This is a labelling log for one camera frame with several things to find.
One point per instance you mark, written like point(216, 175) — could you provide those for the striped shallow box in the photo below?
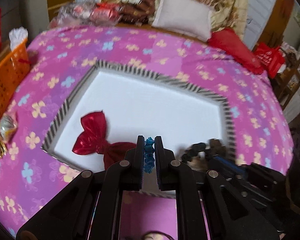
point(139, 102)

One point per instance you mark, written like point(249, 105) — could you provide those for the orange plastic basket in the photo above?
point(13, 69)

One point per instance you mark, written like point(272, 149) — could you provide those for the white pillow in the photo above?
point(187, 17)

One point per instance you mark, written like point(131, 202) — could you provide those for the silver wrapped ball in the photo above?
point(8, 127)

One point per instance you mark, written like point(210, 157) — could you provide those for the brown leopard bow clip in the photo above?
point(213, 148)

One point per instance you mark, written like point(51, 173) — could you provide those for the black crochet scrunchie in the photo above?
point(193, 151)

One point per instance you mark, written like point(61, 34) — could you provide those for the clear plastic bag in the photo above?
point(86, 12)

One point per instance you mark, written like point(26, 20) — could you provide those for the red shiny bow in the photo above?
point(93, 139)

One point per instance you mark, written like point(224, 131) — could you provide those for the red shopping bag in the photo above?
point(270, 58)

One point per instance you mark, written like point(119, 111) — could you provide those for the pink floral bedsheet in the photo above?
point(29, 177)

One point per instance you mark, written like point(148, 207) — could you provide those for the red cushion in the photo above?
point(228, 41)

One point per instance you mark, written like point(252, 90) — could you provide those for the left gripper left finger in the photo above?
point(89, 207)

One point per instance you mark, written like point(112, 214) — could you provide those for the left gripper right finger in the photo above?
point(212, 209)

